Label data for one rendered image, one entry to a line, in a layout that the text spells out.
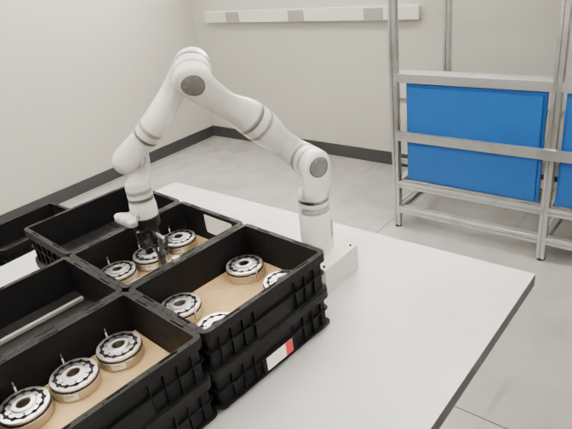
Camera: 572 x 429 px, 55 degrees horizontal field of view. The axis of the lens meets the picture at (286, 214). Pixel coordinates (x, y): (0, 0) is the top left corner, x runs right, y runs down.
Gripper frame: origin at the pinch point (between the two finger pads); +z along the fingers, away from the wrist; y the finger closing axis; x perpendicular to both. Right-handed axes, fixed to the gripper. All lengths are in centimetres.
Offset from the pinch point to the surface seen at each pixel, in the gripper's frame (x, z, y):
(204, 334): 20, -7, -48
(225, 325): 15, -7, -49
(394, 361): -16, 15, -70
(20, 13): -101, -55, 284
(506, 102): -187, 3, -24
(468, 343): -32, 15, -81
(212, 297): 1.9, 2.4, -26.9
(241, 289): -4.7, 2.4, -30.9
